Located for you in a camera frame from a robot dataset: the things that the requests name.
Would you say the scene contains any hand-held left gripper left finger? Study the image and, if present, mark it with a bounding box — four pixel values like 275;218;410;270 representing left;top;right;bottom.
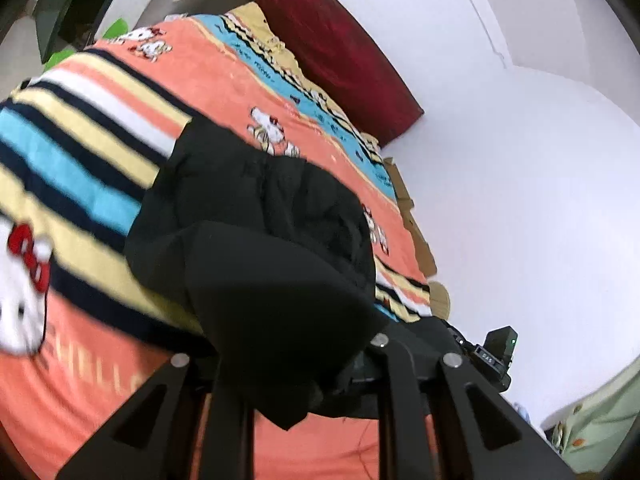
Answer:
55;353;257;480

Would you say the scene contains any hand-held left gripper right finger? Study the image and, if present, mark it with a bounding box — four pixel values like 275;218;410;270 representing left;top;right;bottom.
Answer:
369;333;577;480

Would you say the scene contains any black hooded puffer jacket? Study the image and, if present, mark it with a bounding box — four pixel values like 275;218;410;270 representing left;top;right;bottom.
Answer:
123;119;453;432

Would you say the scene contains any straw fan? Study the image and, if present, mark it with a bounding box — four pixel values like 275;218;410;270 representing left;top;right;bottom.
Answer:
427;282;452;320

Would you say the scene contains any green patterned cloth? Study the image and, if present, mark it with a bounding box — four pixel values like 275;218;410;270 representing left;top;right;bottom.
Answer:
542;354;640;476

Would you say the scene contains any brown cardboard sheet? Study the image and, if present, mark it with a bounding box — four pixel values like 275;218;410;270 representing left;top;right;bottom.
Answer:
382;156;438;277

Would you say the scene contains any dark red headboard cushion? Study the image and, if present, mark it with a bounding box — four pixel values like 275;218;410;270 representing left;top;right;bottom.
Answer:
255;0;426;149

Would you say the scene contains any pink cartoon cat blanket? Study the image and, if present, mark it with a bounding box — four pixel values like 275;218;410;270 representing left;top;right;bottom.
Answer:
0;2;451;480

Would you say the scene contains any yellow cloth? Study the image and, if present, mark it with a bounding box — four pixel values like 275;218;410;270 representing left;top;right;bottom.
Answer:
227;2;306;73

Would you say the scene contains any green plastic object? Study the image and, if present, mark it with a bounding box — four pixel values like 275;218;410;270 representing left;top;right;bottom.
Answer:
44;17;130;68

